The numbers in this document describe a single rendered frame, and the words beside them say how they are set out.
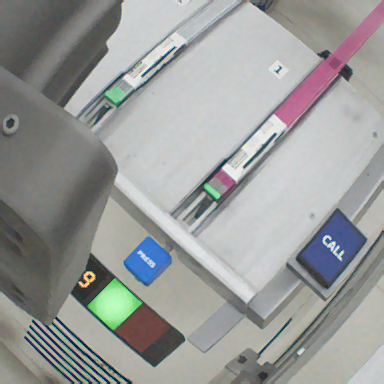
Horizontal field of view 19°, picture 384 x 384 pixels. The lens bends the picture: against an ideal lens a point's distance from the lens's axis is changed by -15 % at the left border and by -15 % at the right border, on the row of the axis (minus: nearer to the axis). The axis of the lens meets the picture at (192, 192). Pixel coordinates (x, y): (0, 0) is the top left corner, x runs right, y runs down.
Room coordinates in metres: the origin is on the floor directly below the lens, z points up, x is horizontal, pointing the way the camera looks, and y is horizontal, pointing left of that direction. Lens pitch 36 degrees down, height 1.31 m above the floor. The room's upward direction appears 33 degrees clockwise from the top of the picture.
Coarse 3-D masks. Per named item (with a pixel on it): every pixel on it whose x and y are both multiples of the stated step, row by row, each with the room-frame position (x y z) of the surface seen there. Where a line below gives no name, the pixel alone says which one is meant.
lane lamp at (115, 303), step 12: (108, 288) 0.73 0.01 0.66; (120, 288) 0.73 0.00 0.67; (96, 300) 0.72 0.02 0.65; (108, 300) 0.72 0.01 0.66; (120, 300) 0.73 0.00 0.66; (132, 300) 0.73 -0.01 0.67; (96, 312) 0.71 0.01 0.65; (108, 312) 0.72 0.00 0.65; (120, 312) 0.72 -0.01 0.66; (108, 324) 0.71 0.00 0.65
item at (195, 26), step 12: (216, 0) 0.91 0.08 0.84; (228, 0) 0.91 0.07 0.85; (240, 0) 0.92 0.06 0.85; (204, 12) 0.90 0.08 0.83; (216, 12) 0.90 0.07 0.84; (192, 24) 0.88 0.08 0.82; (204, 24) 0.89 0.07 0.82; (192, 36) 0.88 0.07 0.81; (120, 84) 0.83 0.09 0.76; (120, 96) 0.82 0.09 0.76
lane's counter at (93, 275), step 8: (88, 264) 0.74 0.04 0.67; (96, 264) 0.74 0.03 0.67; (88, 272) 0.74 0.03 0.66; (96, 272) 0.74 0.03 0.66; (104, 272) 0.74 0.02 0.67; (80, 280) 0.73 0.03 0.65; (88, 280) 0.73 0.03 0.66; (96, 280) 0.73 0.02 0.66; (80, 288) 0.72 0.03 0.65; (88, 288) 0.73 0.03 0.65; (80, 296) 0.72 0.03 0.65
